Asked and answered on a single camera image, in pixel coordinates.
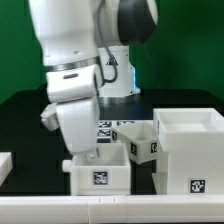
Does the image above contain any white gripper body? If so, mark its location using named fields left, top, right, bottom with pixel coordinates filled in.
left=56, top=97, right=100, bottom=156

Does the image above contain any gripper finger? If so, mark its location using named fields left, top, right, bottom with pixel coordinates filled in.
left=88, top=148, right=100, bottom=159

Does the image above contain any white upside-down drawer with knob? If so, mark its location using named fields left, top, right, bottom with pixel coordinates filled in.
left=62, top=143, right=131, bottom=196

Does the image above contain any white drawer cabinet box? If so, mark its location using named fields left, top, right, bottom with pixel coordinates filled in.
left=153, top=108, right=224, bottom=195

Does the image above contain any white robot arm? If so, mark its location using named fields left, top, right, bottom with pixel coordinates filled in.
left=28, top=0, right=158, bottom=156

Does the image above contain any white open drawer with knob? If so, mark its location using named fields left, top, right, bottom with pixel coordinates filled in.
left=111, top=121, right=158, bottom=165

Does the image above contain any white marker base plate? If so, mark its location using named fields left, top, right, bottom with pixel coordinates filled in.
left=97, top=120, right=134, bottom=142

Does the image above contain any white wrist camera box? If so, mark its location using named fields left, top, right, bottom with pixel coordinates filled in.
left=41, top=64, right=103, bottom=131

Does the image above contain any white front fence rail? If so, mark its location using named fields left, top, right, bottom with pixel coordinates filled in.
left=0, top=195, right=224, bottom=224

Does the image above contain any white fence rail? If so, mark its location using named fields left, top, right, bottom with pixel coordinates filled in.
left=0, top=152, right=13, bottom=186
left=0, top=195, right=224, bottom=224

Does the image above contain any white left fence rail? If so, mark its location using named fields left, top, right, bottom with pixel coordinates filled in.
left=0, top=152, right=13, bottom=186

